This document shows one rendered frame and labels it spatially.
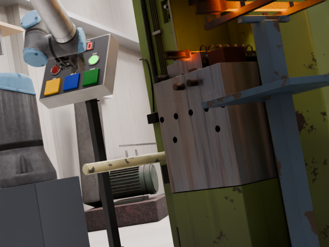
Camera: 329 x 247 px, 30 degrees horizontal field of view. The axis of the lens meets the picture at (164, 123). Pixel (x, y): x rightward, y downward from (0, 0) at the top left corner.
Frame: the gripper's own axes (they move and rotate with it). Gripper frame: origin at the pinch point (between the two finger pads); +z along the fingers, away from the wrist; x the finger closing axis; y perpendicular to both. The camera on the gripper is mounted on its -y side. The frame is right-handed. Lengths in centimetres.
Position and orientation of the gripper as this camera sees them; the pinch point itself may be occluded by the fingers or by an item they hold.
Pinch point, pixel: (82, 66)
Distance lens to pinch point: 263.0
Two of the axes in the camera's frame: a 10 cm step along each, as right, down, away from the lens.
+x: 9.0, -1.8, -4.0
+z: 4.4, 4.8, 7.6
